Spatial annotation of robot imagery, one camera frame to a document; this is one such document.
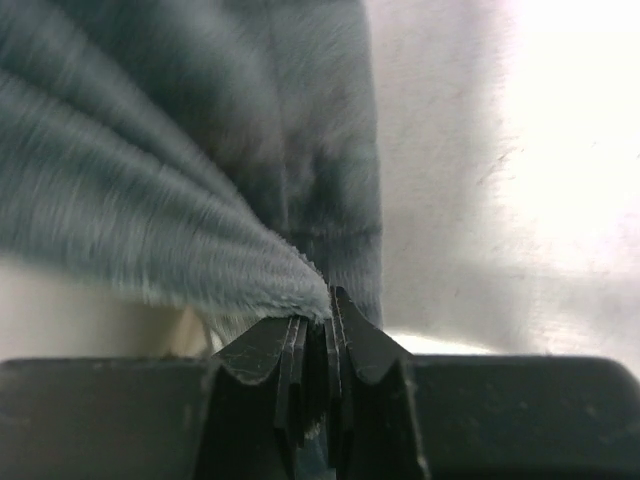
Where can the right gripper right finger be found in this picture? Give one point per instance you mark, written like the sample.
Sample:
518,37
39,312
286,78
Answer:
372,425

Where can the white pillow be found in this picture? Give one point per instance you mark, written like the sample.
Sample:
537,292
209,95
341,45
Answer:
47,314

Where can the dark green plush pillowcase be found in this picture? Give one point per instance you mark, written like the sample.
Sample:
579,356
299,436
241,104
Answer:
214,154

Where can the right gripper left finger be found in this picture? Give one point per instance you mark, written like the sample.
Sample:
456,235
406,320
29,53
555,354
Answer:
254,424

